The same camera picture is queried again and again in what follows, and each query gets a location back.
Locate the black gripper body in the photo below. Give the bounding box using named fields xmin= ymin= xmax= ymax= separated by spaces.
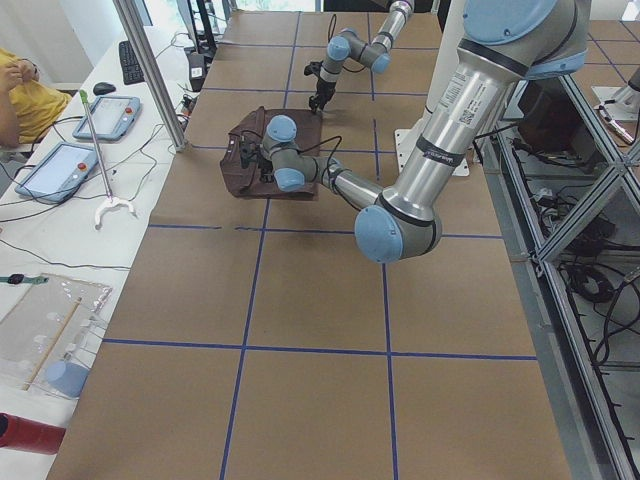
xmin=257 ymin=158 xmax=275 ymax=184
xmin=308 ymin=78 xmax=336 ymax=113

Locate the dark brown t-shirt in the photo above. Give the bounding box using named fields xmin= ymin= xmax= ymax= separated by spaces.
xmin=220 ymin=106 xmax=326 ymax=201

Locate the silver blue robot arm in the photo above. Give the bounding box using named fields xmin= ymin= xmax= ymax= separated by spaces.
xmin=304 ymin=1 xmax=415 ymax=113
xmin=259 ymin=1 xmax=591 ymax=263

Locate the white claw reacher stick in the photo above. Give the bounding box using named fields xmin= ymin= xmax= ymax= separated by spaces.
xmin=79 ymin=89 xmax=137 ymax=230

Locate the far blue teach pendant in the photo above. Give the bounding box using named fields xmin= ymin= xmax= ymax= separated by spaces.
xmin=88 ymin=95 xmax=142 ymax=142

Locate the blue teach pendant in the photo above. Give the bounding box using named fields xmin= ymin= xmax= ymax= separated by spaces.
xmin=88 ymin=95 xmax=142 ymax=142
xmin=14 ymin=142 xmax=98 ymax=204

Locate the black keyboard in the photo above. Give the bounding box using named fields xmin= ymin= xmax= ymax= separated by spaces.
xmin=118 ymin=40 xmax=145 ymax=85

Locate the black computer mouse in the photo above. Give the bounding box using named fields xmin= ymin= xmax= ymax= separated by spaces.
xmin=93 ymin=82 xmax=116 ymax=96

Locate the near blue teach pendant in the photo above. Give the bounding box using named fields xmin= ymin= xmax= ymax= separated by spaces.
xmin=14 ymin=142 xmax=98 ymax=204

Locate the person in yellow shirt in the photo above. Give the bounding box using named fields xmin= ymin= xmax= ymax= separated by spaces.
xmin=1 ymin=49 xmax=72 ymax=148

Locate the wooden stick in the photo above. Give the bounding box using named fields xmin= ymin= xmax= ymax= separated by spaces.
xmin=21 ymin=297 xmax=82 ymax=391

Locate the clear plastic bag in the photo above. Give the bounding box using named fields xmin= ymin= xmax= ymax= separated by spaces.
xmin=1 ymin=274 xmax=112 ymax=399

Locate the blue plastic cup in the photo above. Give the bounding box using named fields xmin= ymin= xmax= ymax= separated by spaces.
xmin=45 ymin=360 xmax=90 ymax=398

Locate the red cylinder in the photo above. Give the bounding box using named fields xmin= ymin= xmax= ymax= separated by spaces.
xmin=1 ymin=413 xmax=66 ymax=455

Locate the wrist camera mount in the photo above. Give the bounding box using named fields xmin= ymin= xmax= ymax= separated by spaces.
xmin=303 ymin=61 xmax=322 ymax=77
xmin=239 ymin=135 xmax=261 ymax=169

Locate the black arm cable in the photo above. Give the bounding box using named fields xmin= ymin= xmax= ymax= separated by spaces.
xmin=299 ymin=134 xmax=346 ymax=186

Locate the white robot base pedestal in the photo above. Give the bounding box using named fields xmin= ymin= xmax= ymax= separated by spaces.
xmin=395 ymin=129 xmax=470 ymax=177

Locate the aluminium frame post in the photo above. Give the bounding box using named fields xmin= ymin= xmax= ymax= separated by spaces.
xmin=113 ymin=0 xmax=187 ymax=152

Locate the aluminium frame rack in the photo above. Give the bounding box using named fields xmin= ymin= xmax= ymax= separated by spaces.
xmin=475 ymin=64 xmax=639 ymax=479

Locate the smart watch green strap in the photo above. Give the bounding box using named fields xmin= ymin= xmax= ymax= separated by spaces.
xmin=0 ymin=272 xmax=51 ymax=287

